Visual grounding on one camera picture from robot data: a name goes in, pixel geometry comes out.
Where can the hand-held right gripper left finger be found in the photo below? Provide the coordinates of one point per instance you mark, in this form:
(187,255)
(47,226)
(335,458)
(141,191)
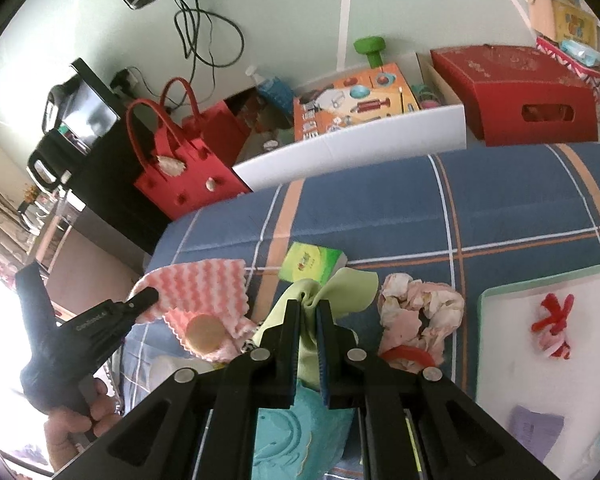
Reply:
(280,350)

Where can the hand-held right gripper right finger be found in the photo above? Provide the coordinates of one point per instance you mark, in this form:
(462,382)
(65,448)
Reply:
(322,355)

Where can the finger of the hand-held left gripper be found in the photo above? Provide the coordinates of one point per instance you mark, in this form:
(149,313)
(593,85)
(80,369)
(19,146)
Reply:
(142,305)

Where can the pink wavy cloth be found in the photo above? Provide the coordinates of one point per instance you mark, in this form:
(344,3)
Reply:
(200,285)

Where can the beige round puff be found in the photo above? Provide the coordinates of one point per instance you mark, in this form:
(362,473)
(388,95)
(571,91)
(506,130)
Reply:
(205,332)

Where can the yellow-green cloth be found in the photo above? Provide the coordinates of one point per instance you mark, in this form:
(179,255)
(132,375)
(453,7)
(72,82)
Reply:
(350,290)

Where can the pink scrunchie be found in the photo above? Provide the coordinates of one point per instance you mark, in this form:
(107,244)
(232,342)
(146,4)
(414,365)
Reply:
(410,305)

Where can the green yellow sponge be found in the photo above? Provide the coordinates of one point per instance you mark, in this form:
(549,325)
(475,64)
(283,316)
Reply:
(414,440)

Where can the teal rimmed white tray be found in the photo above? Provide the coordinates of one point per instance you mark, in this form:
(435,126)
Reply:
(510,360)

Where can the purple packet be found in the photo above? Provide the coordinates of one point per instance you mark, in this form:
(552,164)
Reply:
(535,430)

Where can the person's left hand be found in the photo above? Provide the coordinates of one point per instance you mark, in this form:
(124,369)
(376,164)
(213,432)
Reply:
(65,435)

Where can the black white spotted cloth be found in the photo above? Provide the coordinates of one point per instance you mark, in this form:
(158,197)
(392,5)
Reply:
(247,346)

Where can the wooden sideboard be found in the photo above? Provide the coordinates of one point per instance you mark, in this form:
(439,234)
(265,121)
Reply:
(90,265)

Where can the red hair band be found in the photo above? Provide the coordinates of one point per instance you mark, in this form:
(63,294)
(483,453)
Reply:
(405,354)

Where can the teal plastic box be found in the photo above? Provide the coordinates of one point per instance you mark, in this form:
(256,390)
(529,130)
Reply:
(300,435)

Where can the green packet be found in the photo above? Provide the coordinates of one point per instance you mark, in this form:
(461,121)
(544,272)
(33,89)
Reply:
(310,262)

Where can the black cabinet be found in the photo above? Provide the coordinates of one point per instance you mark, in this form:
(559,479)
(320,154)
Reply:
(115,200)

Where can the patterned curtain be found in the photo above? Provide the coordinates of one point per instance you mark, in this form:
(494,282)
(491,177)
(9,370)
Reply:
(0,230)

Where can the red felt bag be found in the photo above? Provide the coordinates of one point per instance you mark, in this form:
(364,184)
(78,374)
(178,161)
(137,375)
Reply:
(190,170)

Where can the black coffee maker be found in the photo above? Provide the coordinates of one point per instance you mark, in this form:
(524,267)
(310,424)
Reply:
(75,120)

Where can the white foam board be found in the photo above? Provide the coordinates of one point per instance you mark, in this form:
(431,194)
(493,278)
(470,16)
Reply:
(380,135)

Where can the blue plaid blanket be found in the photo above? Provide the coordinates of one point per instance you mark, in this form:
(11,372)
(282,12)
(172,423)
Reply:
(505,200)

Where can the blue bottle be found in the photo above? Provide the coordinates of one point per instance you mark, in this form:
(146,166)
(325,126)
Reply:
(275,92)

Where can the orange toy box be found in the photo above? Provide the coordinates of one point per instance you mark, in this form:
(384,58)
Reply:
(360,95)

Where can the open cardboard box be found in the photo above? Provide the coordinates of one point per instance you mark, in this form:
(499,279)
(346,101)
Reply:
(445,85)

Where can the green dumbbell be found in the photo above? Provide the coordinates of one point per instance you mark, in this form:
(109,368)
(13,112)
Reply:
(370,50)

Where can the red cardboard box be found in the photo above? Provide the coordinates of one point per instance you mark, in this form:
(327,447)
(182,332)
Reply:
(505,80)

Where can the light blue packet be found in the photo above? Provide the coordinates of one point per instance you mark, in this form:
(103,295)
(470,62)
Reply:
(582,52)

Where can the beige small bag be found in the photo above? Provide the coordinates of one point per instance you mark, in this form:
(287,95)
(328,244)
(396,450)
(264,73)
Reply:
(545,10)

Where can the wall socket with plug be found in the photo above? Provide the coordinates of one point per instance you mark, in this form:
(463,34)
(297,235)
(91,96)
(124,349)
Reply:
(125,81)

